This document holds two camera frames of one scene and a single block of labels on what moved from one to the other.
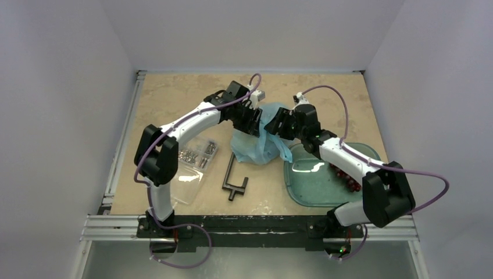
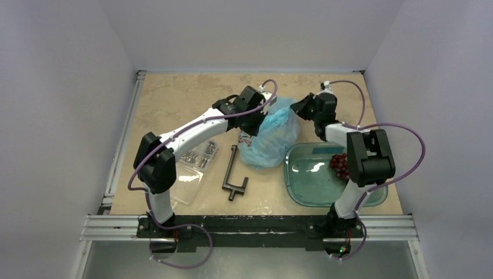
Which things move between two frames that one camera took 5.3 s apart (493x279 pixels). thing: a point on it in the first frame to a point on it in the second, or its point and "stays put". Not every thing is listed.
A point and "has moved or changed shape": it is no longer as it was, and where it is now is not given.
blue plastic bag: [268, 147] has moved or changed shape
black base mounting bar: [193, 232] stays put
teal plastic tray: [310, 181] stays put
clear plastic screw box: [193, 160] stays put
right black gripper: [282, 122] to [302, 106]
